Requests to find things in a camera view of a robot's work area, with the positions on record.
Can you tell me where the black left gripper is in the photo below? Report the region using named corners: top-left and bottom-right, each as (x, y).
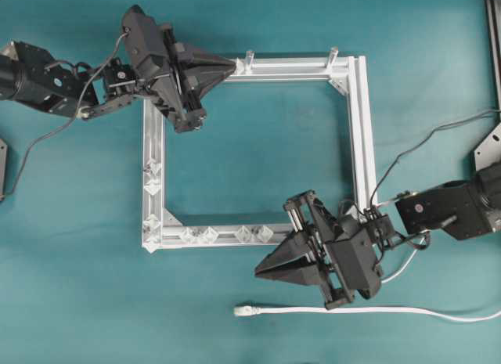
top-left (148, 23), bottom-right (236, 133)

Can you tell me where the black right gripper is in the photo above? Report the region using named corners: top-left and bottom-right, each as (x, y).
top-left (254, 190), bottom-right (355, 310)

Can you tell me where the white ethernet cable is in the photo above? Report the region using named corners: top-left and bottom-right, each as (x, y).
top-left (232, 246), bottom-right (501, 323)

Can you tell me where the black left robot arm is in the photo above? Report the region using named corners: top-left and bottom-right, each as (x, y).
top-left (1, 18), bottom-right (236, 133)

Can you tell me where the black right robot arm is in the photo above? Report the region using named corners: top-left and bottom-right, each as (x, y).
top-left (254, 164), bottom-right (500, 310)

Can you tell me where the clear acrylic pin left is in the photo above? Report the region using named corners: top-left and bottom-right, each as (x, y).
top-left (243, 50), bottom-right (254, 74)

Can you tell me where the clear acrylic pin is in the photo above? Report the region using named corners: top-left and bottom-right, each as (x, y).
top-left (243, 50), bottom-right (254, 74)
top-left (326, 46), bottom-right (339, 68)

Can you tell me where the clear acrylic pin right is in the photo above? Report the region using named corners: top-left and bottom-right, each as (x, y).
top-left (326, 46), bottom-right (339, 68)

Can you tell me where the black metal stand right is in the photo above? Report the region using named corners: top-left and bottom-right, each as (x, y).
top-left (473, 0), bottom-right (500, 171)

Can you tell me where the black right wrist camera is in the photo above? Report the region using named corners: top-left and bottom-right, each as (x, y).
top-left (326, 215), bottom-right (383, 299)

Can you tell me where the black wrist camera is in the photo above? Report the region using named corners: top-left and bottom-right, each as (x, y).
top-left (326, 215), bottom-right (383, 299)
top-left (121, 5), bottom-right (172, 81)

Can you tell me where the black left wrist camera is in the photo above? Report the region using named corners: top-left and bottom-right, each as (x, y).
top-left (121, 5), bottom-right (172, 81)

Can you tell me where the square aluminium extrusion frame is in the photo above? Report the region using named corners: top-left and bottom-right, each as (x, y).
top-left (141, 56), bottom-right (377, 253)

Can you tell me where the black left camera cable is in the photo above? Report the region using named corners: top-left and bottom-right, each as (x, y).
top-left (0, 31), bottom-right (130, 199)

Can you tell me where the black camera cable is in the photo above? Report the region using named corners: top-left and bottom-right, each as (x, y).
top-left (369, 109), bottom-right (501, 208)
top-left (0, 31), bottom-right (130, 199)

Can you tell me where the grey bracket left edge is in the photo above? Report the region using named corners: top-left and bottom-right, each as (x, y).
top-left (0, 139), bottom-right (9, 200)

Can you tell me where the black right camera cable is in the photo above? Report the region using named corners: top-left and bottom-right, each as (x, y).
top-left (369, 109), bottom-right (501, 208)

